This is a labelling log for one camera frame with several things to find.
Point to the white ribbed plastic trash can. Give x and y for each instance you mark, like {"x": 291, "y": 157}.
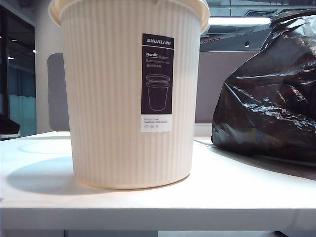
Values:
{"x": 111, "y": 98}

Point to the black plastic garbage bag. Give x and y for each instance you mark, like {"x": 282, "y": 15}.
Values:
{"x": 271, "y": 111}

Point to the brown desk partition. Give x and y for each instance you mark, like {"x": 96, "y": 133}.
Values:
{"x": 217, "y": 86}

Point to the red ceiling sign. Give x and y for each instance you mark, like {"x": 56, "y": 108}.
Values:
{"x": 212, "y": 40}

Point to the grey rounded partition panel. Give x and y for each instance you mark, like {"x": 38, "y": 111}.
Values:
{"x": 56, "y": 98}

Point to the black ceiling spot lamp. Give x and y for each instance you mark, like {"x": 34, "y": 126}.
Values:
{"x": 247, "y": 44}

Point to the long ceiling light strip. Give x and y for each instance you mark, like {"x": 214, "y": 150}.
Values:
{"x": 239, "y": 20}

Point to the ceiling air vent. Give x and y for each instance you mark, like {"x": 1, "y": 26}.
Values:
{"x": 256, "y": 12}

